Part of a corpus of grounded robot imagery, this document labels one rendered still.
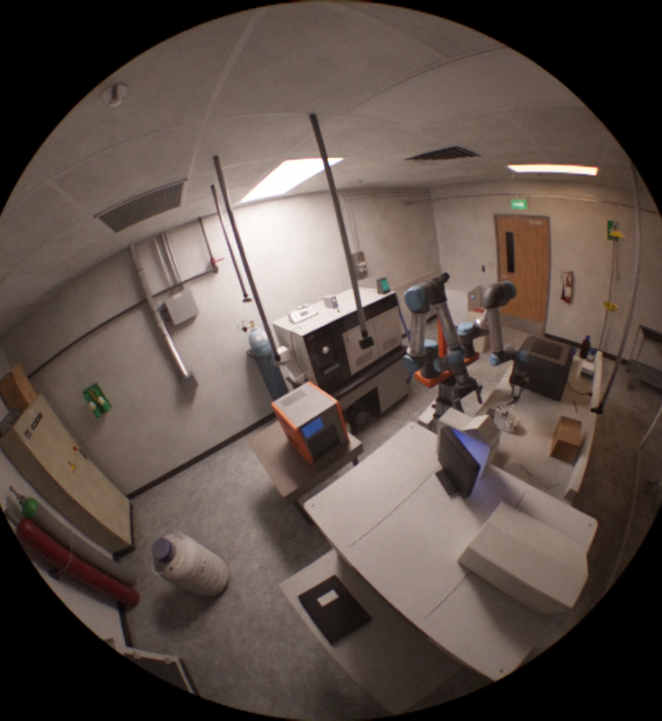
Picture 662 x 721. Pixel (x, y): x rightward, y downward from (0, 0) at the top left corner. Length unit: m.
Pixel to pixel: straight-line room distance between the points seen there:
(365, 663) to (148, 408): 3.11
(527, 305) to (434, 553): 4.76
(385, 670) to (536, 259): 5.12
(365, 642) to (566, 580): 0.88
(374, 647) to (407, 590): 0.60
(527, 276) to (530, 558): 4.68
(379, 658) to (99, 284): 3.54
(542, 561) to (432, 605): 0.30
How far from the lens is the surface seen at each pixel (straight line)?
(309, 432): 1.76
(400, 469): 0.95
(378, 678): 1.35
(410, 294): 1.31
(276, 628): 2.42
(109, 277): 3.07
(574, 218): 4.78
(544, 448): 1.85
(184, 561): 2.21
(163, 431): 3.48
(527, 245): 4.94
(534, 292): 5.07
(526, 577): 0.69
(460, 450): 0.77
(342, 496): 0.91
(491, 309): 1.55
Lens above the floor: 2.22
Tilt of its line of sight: 29 degrees down
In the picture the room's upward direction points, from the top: 15 degrees counter-clockwise
